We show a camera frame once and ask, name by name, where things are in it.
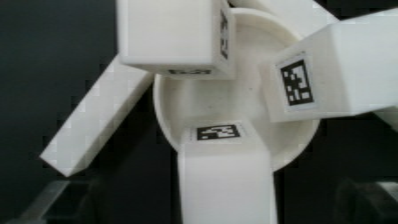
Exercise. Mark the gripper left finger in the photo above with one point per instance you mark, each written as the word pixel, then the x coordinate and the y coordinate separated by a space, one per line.
pixel 60 205

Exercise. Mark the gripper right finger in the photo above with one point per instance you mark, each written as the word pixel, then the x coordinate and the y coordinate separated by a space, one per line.
pixel 366 202

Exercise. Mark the white stool leg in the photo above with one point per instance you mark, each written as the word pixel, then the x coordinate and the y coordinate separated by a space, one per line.
pixel 176 37
pixel 343 73
pixel 224 169

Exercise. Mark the white round stool seat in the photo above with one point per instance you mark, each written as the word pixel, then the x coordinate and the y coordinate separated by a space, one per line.
pixel 195 100

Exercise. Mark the white front fence bar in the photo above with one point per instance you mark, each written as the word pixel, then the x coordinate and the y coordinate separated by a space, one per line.
pixel 96 118

